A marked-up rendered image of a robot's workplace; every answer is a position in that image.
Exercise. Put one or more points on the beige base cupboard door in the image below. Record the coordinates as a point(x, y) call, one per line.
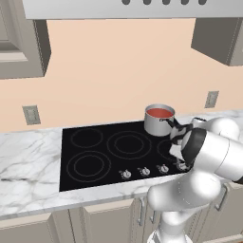
point(109, 221)
point(148, 226)
point(25, 229)
point(229, 215)

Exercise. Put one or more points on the red marinara sauce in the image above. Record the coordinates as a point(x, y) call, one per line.
point(159, 112)

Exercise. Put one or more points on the silver saucepan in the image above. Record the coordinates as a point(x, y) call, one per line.
point(156, 126)

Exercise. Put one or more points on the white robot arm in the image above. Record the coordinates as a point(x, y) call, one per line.
point(190, 193)

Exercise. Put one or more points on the grey range hood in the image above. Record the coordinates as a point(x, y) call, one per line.
point(133, 9)

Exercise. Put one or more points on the grey wall socket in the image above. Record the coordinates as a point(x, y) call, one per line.
point(211, 99)
point(31, 115)

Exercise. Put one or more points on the beige wall cupboard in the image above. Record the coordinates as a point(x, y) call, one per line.
point(22, 47)
point(221, 39)

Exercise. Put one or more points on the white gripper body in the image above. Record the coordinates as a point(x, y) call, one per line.
point(177, 139)

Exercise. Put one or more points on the silver hob knob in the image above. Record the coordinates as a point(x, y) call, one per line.
point(125, 173)
point(181, 165)
point(163, 168)
point(144, 171)

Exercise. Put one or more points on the black glass hob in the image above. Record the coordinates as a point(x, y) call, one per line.
point(95, 152)

